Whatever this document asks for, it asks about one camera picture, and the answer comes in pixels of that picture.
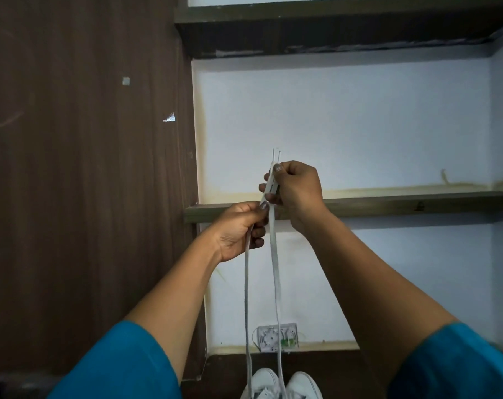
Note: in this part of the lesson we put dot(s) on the person's left hand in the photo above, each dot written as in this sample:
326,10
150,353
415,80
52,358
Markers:
235,230

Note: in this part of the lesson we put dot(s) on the person's right hand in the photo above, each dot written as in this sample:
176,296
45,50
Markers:
301,195

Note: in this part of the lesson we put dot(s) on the person's right thumb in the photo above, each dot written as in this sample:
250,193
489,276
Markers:
282,168

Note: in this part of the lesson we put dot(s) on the person's left thumb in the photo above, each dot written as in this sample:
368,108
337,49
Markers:
255,207

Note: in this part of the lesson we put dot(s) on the white shoelace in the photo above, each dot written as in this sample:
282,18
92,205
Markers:
275,261

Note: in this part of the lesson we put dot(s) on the person's right forearm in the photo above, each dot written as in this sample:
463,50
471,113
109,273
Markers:
359,286

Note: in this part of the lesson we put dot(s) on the person's left forearm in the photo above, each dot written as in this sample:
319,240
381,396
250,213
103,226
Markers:
181,299

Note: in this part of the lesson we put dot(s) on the thin dark wooden shelf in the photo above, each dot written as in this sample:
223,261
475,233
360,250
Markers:
380,205

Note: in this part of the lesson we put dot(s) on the thick dark wooden shelf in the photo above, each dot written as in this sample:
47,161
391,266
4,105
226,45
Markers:
326,31

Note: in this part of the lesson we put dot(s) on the white left shoe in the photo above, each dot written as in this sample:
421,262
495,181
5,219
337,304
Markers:
262,382

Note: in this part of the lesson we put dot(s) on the white shoe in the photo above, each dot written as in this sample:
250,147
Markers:
262,382
303,386

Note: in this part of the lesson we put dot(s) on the brown wooden cabinet panel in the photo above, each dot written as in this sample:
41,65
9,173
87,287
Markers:
81,182

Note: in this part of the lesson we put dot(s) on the white right shoe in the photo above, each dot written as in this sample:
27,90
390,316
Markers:
303,386

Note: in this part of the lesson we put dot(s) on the blue left sleeve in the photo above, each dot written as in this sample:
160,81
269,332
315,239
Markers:
118,365

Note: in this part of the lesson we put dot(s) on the blue sleeve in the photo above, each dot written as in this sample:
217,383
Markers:
455,365
118,365

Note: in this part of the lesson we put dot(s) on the blue right sleeve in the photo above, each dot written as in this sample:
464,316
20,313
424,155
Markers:
455,365

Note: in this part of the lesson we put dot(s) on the white wall socket plate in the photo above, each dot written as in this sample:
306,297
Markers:
289,334

